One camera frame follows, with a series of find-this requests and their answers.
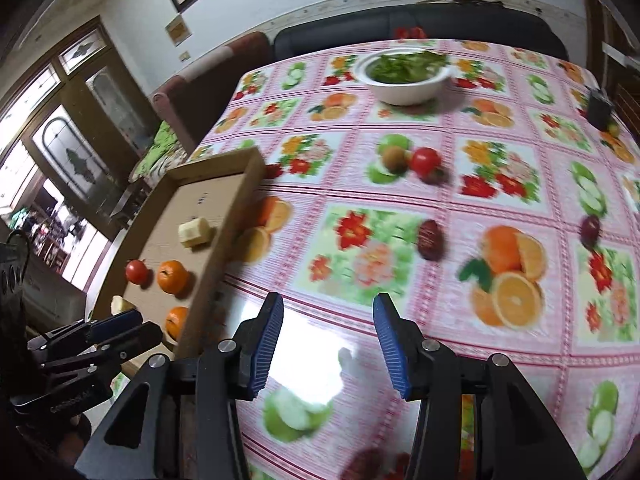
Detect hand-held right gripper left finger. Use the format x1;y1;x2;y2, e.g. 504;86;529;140
75;291;285;480

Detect floral printed tablecloth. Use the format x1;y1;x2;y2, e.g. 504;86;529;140
190;40;640;480

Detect small red tomato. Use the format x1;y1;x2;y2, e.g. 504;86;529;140
125;259;151;285

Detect brown armchair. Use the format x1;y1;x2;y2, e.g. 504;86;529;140
151;31;273;153

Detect orange mandarin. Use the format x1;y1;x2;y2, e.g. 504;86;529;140
165;306;190;341
157;260;190;293

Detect wooden glass door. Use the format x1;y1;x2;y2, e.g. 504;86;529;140
0;20;156;241

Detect black sofa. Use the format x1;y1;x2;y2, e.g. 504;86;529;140
274;4;568;61

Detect green patterned blanket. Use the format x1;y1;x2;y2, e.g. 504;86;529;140
129;120;188;181

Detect small wall poster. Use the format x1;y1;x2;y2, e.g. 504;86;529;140
165;14;192;46

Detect white bowl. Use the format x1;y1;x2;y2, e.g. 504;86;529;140
355;46;453;107

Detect dark red plum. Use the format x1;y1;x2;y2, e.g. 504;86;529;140
417;220;445;261

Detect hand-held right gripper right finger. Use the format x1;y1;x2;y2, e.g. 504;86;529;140
372;292;586;480

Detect large red tomato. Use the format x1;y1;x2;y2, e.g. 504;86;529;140
410;147;443;178

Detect black cup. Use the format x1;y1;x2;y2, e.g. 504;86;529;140
586;87;613;128

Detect dark purple plum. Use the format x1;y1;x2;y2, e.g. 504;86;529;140
580;215;602;248

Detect cardboard box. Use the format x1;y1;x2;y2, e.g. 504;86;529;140
90;147;266;361

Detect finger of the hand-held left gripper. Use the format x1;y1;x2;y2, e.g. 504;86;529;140
27;308;143;353
37;322;163;377

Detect green leafy vegetables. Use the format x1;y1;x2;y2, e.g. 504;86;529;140
372;50;448;83

